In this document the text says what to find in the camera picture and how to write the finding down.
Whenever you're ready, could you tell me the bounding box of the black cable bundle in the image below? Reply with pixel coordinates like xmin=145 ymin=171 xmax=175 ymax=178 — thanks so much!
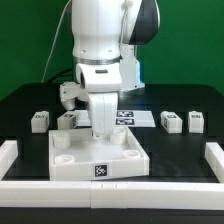
xmin=45 ymin=68 xmax=74 ymax=84

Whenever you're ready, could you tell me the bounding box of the white U-shaped fence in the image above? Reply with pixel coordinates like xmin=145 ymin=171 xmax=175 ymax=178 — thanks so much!
xmin=0 ymin=140 xmax=224 ymax=210

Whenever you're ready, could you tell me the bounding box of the white marker sheet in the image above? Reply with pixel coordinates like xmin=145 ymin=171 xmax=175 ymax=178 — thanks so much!
xmin=67 ymin=110 xmax=155 ymax=127

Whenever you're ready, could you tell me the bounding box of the white cable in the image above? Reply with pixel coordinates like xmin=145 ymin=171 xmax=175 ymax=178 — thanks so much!
xmin=41 ymin=0 xmax=73 ymax=84

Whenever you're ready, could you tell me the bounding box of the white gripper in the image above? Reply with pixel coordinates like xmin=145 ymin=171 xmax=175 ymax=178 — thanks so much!
xmin=60 ymin=63 xmax=122 ymax=135

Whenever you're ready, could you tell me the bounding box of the white square tabletop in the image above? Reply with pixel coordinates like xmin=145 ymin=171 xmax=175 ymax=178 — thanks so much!
xmin=49 ymin=127 xmax=150 ymax=181

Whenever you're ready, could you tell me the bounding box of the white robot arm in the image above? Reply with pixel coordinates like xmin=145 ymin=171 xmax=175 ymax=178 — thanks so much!
xmin=60 ymin=0 xmax=160 ymax=136

